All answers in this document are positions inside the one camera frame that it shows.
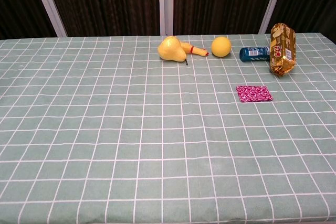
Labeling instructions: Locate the dark partition panel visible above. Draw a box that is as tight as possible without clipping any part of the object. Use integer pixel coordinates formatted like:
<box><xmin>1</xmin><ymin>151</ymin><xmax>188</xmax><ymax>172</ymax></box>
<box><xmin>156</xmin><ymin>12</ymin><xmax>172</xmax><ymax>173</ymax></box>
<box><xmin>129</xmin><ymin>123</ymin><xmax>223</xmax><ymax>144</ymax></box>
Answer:
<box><xmin>0</xmin><ymin>0</ymin><xmax>57</xmax><ymax>40</ymax></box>
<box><xmin>272</xmin><ymin>0</ymin><xmax>336</xmax><ymax>44</ymax></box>
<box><xmin>43</xmin><ymin>0</ymin><xmax>161</xmax><ymax>37</ymax></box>
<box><xmin>173</xmin><ymin>0</ymin><xmax>279</xmax><ymax>36</ymax></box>

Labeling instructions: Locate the yellow pear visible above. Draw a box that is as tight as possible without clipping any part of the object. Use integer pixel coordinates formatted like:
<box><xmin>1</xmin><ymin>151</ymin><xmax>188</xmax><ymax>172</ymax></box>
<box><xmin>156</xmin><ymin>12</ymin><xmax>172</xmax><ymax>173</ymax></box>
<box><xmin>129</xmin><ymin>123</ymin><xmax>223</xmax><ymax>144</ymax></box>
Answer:
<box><xmin>157</xmin><ymin>36</ymin><xmax>189</xmax><ymax>66</ymax></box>

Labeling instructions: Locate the yellow ball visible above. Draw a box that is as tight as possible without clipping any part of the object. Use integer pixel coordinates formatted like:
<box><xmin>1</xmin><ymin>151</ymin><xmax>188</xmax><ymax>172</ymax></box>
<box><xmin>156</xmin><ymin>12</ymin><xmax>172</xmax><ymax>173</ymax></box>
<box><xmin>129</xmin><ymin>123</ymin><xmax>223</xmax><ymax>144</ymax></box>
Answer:
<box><xmin>211</xmin><ymin>36</ymin><xmax>232</xmax><ymax>58</ymax></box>

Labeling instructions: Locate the blue can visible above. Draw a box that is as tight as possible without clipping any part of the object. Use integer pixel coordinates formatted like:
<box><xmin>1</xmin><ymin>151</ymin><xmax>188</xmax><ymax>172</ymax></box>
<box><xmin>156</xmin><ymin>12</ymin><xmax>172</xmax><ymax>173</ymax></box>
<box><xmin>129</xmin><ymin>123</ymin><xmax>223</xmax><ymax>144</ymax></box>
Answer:
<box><xmin>239</xmin><ymin>46</ymin><xmax>271</xmax><ymax>62</ymax></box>

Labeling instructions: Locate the yellow rubber toy red band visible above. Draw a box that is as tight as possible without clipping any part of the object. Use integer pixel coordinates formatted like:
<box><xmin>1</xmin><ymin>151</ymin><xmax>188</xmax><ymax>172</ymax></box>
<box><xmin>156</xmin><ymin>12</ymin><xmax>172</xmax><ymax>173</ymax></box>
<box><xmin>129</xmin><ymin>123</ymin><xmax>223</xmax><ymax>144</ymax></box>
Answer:
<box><xmin>180</xmin><ymin>41</ymin><xmax>209</xmax><ymax>57</ymax></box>

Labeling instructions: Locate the pink patterned cloth square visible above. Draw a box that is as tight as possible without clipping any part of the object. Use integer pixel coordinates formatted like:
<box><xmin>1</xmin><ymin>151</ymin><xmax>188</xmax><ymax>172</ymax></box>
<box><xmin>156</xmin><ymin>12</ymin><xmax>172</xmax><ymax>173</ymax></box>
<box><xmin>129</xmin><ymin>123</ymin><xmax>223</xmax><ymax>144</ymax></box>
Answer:
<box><xmin>236</xmin><ymin>84</ymin><xmax>274</xmax><ymax>103</ymax></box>

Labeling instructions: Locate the green checkered tablecloth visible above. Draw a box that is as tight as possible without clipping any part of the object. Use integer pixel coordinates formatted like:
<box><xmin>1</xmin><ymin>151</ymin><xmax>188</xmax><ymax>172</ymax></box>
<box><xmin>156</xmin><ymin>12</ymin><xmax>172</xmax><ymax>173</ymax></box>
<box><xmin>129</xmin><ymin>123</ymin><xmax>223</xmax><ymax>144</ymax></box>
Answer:
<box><xmin>0</xmin><ymin>33</ymin><xmax>336</xmax><ymax>224</ymax></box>

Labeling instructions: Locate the gold cookie package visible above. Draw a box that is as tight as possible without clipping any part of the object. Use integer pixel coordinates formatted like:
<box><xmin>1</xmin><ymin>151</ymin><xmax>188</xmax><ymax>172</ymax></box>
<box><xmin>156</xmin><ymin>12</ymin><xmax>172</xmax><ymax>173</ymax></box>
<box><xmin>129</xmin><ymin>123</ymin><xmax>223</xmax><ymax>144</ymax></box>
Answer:
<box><xmin>269</xmin><ymin>23</ymin><xmax>297</xmax><ymax>77</ymax></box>

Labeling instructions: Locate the white partition frame post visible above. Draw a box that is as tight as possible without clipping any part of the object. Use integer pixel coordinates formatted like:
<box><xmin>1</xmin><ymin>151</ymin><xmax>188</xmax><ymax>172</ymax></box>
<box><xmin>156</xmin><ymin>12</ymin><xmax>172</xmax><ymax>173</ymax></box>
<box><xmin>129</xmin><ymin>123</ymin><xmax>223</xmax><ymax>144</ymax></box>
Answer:
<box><xmin>258</xmin><ymin>0</ymin><xmax>288</xmax><ymax>35</ymax></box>
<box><xmin>157</xmin><ymin>0</ymin><xmax>175</xmax><ymax>36</ymax></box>
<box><xmin>28</xmin><ymin>0</ymin><xmax>68</xmax><ymax>38</ymax></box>

